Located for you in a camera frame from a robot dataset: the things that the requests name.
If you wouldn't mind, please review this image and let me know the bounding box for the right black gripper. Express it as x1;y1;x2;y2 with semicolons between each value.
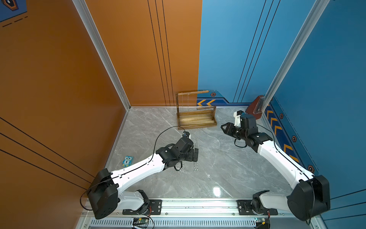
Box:
219;122;248;141

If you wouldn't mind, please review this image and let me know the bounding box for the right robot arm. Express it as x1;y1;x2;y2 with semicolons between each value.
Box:
221;110;331;221

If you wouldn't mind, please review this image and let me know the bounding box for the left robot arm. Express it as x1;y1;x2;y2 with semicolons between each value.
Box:
85;135;199;219

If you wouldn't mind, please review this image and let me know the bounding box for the wooden jewelry display stand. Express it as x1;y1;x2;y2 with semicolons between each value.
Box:
175;90;217;130

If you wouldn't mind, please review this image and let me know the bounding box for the red corner block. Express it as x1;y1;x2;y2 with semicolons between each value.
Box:
246;95;265;120

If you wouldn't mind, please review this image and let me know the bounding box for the small blue owl toy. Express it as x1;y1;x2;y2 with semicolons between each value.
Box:
122;156;133;168

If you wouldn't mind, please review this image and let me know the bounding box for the left green circuit board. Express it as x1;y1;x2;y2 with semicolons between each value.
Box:
132;218;149;225

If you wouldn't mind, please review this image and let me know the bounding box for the green circuit board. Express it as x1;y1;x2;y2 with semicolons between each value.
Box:
255;218;267;224
132;218;149;225

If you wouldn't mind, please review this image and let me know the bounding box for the right green circuit board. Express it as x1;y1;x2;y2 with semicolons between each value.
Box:
255;218;267;224

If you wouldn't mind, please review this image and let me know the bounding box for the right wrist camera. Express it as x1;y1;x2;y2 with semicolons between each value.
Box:
234;110;243;127

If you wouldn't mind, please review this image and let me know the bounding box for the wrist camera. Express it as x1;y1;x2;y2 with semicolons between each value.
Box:
234;110;243;127
182;131;191;139

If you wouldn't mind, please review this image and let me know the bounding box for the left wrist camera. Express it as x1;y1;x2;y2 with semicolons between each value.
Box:
182;131;191;139

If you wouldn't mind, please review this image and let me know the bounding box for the right aluminium corner post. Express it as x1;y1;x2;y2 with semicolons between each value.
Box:
258;0;329;113

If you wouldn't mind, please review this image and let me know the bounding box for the aluminium corner post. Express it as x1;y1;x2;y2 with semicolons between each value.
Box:
258;0;329;113
72;0;131;111

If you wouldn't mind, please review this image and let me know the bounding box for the aluminium front rail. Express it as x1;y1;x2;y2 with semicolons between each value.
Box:
81;198;315;218

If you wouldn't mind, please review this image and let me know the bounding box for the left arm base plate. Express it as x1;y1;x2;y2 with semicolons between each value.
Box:
123;199;163;216

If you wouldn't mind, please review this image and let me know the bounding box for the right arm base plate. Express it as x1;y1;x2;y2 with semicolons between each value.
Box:
236;199;278;216

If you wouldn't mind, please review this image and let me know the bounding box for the left aluminium corner post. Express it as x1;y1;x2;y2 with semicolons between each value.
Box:
72;0;131;111

